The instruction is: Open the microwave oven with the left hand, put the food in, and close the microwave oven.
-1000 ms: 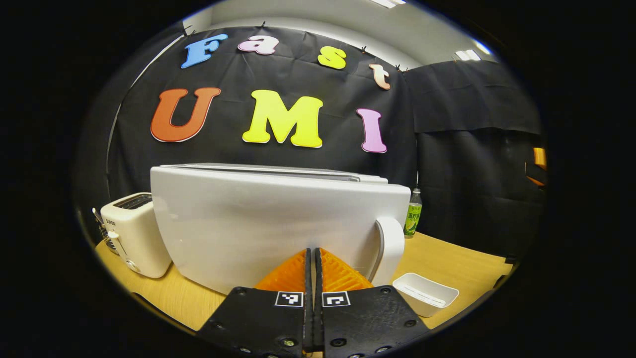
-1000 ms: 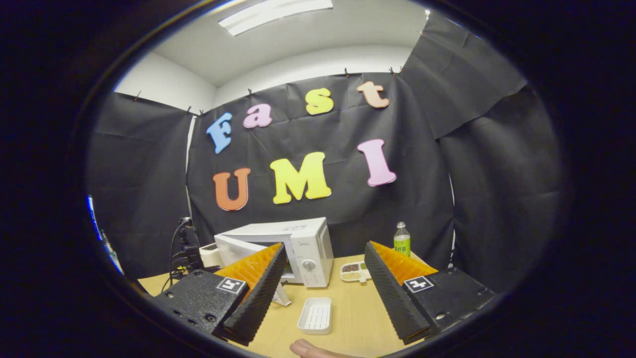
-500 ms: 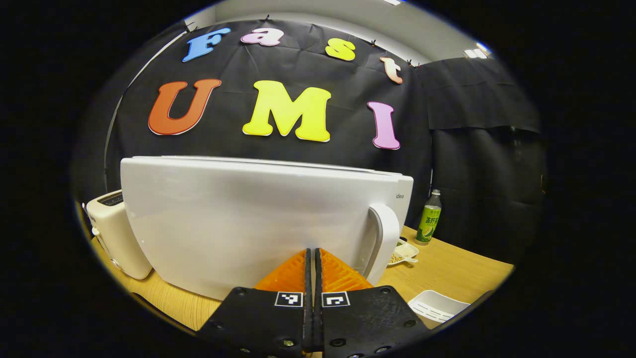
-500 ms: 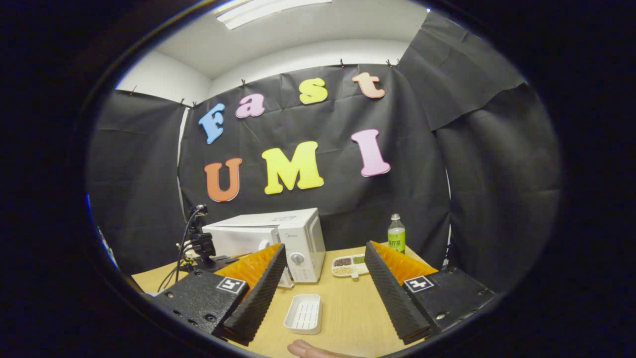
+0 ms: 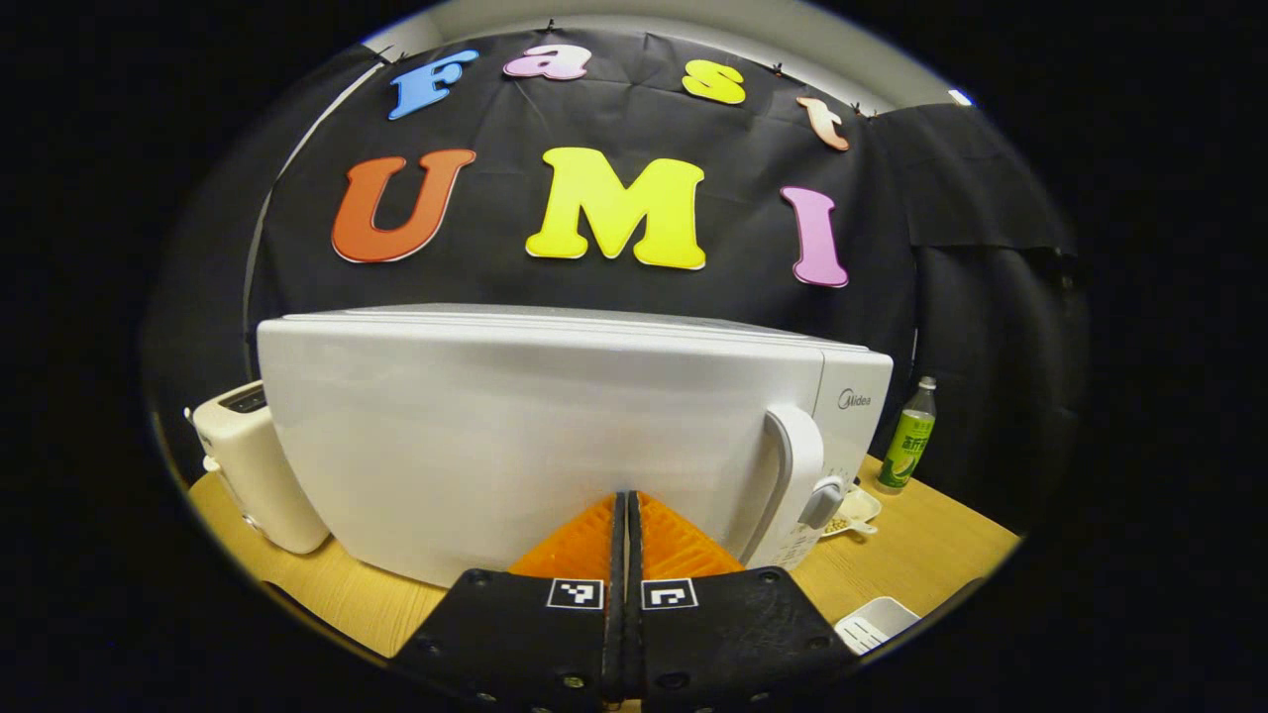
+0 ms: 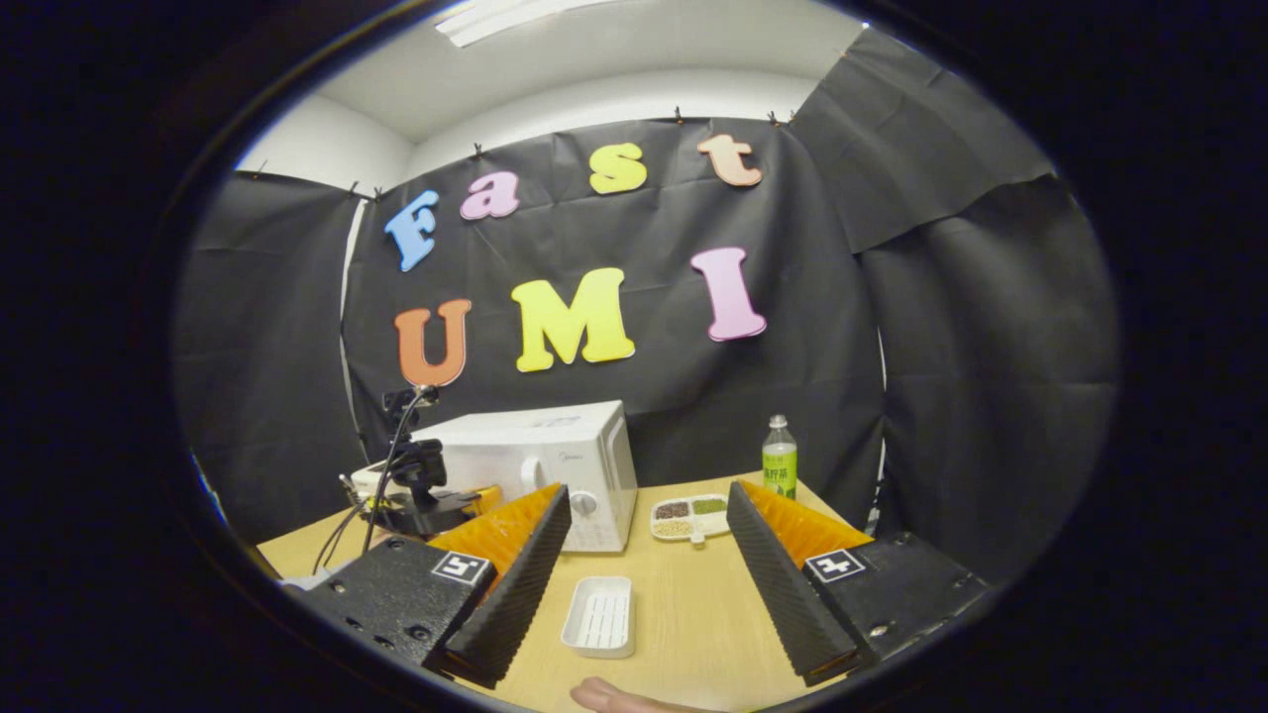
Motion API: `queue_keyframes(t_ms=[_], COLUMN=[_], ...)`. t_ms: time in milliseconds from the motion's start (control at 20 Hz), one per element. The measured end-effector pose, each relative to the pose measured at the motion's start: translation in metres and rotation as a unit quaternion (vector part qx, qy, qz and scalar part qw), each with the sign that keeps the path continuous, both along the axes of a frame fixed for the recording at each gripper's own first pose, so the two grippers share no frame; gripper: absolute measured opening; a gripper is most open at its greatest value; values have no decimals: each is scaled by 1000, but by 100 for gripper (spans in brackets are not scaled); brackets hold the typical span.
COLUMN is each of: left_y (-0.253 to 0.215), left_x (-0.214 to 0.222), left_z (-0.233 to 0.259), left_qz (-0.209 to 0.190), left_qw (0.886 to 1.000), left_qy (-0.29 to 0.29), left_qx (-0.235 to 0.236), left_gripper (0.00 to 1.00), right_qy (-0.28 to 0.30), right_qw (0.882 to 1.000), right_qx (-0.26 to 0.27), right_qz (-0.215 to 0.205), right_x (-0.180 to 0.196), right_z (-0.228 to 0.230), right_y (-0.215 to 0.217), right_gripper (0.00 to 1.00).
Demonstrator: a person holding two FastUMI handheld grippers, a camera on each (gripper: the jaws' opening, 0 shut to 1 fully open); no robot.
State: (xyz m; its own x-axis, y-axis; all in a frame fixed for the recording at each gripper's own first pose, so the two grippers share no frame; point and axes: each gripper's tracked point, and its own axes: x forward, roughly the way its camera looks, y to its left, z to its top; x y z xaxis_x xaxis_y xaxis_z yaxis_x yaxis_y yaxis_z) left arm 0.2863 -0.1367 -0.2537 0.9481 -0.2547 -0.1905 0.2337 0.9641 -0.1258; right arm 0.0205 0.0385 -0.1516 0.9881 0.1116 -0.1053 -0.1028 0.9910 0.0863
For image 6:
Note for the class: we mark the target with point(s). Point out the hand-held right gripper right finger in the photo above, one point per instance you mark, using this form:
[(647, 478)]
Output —
[(778, 584)]

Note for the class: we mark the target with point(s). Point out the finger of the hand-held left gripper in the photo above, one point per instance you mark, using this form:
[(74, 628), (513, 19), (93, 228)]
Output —
[(485, 500)]

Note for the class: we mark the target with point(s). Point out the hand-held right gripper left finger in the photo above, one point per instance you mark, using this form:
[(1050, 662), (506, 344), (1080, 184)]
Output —
[(515, 594)]

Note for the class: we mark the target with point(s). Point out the white microwave oven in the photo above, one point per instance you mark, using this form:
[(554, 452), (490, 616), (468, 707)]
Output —
[(555, 456)]

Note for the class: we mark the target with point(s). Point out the white toaster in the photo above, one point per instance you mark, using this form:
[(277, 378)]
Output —
[(369, 480)]

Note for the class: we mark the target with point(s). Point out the white ribbed plastic tray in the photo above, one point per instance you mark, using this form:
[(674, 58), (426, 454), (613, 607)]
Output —
[(599, 619)]

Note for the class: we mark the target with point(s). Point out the white divided snack tray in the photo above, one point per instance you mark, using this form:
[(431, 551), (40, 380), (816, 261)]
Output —
[(690, 518)]

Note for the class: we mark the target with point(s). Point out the green drink bottle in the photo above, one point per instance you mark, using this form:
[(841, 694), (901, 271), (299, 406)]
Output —
[(780, 470)]

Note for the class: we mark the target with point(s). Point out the black backdrop cloth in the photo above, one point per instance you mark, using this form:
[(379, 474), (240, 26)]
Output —
[(991, 347)]

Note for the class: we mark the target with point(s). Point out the large ceiling light panel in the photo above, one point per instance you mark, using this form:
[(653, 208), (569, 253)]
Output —
[(515, 15)]

